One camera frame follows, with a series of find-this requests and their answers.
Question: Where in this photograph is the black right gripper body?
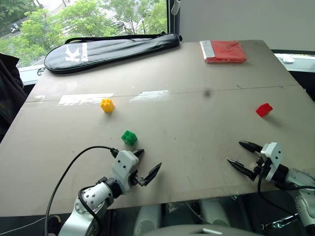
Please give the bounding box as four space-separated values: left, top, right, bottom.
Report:
252 154 268 182

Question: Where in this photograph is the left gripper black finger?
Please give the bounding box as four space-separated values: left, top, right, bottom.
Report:
133 148 145 161
143 162 162 186

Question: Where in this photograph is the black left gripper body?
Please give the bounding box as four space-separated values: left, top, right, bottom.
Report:
127 169 147 187

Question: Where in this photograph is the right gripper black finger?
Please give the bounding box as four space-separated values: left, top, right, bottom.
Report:
226 158 257 179
238 140 264 153

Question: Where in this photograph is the green toy brick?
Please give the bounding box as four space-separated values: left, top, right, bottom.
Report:
121 129 138 147

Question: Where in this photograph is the red toy brick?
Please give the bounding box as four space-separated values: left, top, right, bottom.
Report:
255 103 274 118

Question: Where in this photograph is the pale rounded housing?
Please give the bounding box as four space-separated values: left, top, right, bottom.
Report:
134 204 162 235
199 199 232 226

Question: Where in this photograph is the yellow toy brick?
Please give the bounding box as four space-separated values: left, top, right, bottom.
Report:
99 98 115 114

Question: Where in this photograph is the shiny metal chair leg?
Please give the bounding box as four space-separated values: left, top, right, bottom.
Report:
261 212 300 230

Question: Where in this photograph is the dark shoe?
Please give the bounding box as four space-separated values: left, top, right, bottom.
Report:
47 214 63 236

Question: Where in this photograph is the red cloth in plastic wrap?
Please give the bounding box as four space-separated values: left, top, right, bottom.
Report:
199 39 248 65

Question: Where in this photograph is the black racket bag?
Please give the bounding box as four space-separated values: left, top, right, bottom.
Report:
43 32 183 75

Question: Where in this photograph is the dark jacket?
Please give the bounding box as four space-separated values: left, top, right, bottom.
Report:
0 52 28 145

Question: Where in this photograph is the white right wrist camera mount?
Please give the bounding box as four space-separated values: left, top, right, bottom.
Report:
260 142 282 181

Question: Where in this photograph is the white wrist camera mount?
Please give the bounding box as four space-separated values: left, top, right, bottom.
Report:
260 142 282 181
110 150 140 195

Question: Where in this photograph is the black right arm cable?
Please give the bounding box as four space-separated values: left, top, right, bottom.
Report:
256 176 315 217

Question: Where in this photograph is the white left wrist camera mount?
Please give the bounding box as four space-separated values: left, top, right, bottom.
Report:
110 150 140 195

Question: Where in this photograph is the white window handle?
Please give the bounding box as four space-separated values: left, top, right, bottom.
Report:
171 0 182 15

